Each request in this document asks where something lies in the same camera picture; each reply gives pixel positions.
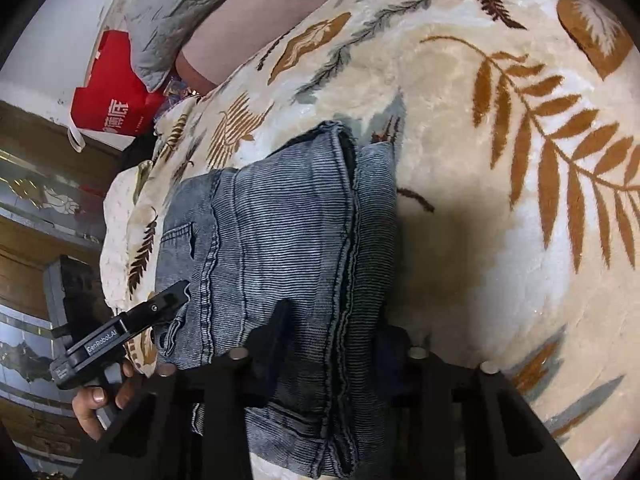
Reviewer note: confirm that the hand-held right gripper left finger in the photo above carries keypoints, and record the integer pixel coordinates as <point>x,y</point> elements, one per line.
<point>274,345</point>

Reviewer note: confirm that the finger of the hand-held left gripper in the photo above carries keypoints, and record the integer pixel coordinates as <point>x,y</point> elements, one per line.
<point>170,300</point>

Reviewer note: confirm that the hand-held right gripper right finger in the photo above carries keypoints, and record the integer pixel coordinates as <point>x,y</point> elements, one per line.
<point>400,377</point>

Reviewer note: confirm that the blue-grey denim pants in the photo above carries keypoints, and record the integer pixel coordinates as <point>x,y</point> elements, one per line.
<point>290,240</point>

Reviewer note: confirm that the person's left hand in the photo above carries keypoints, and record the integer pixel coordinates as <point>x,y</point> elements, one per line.
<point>92,410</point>

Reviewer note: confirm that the wooden cabinet with decorated panels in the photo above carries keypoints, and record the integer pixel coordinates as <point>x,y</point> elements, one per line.
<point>30,240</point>

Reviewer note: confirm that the small colourful box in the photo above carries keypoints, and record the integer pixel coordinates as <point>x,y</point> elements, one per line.
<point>177,91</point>

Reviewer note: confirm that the red shopping bag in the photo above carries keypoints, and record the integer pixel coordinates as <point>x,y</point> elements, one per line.
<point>112,95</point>

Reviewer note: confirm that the cream leaf-print fleece blanket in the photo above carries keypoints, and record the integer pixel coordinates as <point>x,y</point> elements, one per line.
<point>500,185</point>

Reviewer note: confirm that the grey quilted cover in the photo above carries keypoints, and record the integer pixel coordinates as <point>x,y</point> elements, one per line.
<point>170,20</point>

